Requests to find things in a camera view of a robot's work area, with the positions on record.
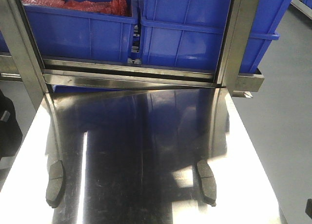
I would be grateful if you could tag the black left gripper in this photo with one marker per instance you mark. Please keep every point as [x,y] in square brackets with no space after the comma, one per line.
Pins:
[10,132]

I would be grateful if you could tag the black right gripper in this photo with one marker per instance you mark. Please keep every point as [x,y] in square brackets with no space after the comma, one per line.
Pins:
[308,209]

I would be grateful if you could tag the grey brake pad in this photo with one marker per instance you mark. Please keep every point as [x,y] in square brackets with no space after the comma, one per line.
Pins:
[56,184]
[207,182]

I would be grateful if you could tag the far left blue bin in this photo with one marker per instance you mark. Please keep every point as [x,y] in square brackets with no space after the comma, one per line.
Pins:
[3,45]

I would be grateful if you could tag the left blue plastic bin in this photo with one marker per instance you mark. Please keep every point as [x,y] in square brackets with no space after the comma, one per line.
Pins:
[79,34]

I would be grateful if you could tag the blue plastic bin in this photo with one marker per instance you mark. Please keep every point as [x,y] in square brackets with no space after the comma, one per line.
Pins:
[189,33]
[79,34]

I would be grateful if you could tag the red bubble wrap bag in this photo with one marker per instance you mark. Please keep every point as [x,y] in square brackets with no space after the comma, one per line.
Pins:
[113,7]

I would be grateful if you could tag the right blue plastic bin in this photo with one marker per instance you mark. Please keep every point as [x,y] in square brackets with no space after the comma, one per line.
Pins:
[189,33]

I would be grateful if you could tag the stainless steel rack frame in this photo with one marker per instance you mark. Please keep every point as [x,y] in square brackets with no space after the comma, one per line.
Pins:
[38,74]

